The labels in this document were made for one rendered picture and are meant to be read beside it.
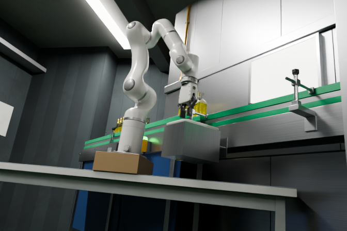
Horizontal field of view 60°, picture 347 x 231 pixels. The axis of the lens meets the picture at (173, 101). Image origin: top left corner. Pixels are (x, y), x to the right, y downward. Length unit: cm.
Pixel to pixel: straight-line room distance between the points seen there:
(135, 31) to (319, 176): 119
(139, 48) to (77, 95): 305
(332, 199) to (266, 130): 38
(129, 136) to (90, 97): 309
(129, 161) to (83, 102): 323
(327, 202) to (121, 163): 91
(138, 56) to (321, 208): 117
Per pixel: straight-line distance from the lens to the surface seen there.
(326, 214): 144
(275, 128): 136
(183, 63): 148
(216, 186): 136
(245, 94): 178
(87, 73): 480
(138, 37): 178
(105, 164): 151
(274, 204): 140
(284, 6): 190
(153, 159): 193
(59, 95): 490
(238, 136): 149
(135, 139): 154
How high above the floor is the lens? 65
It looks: 18 degrees up
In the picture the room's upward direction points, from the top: 6 degrees clockwise
